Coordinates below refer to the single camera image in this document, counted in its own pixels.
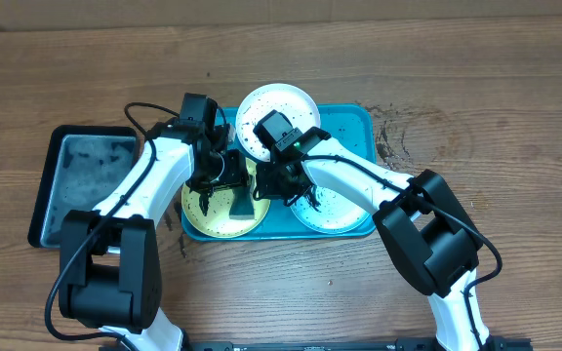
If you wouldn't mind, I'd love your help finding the yellow plate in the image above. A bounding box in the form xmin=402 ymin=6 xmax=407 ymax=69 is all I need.
xmin=181 ymin=185 xmax=271 ymax=241

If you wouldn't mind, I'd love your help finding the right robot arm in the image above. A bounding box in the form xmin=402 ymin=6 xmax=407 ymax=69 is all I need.
xmin=254 ymin=127 xmax=490 ymax=350

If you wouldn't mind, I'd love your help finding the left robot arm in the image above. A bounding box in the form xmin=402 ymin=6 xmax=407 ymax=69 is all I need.
xmin=45 ymin=119 xmax=246 ymax=350

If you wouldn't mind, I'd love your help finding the teal plastic tray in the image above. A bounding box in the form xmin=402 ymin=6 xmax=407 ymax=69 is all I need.
xmin=204 ymin=104 xmax=376 ymax=242

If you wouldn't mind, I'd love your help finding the light blue dirty plate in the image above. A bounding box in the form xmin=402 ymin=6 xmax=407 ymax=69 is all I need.
xmin=290 ymin=186 xmax=375 ymax=238

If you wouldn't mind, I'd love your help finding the white dirty plate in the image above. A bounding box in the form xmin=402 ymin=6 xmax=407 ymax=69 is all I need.
xmin=235 ymin=83 xmax=321 ymax=162

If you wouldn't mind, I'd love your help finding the black water tray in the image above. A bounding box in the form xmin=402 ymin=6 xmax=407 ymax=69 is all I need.
xmin=27 ymin=125 xmax=140 ymax=249

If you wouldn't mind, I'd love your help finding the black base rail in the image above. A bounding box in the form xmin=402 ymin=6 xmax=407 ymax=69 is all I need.
xmin=99 ymin=336 xmax=534 ymax=351

